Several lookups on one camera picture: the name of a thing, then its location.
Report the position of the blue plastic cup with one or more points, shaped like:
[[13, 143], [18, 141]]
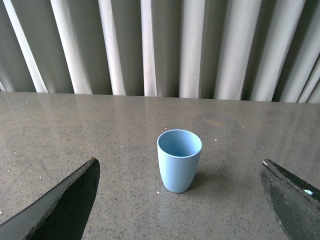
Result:
[[178, 152]]

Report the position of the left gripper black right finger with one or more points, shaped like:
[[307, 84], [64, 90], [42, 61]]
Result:
[[295, 202]]

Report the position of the grey pleated curtain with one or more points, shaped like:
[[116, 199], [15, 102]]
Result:
[[256, 50]]

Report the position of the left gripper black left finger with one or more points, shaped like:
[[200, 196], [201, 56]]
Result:
[[60, 214]]

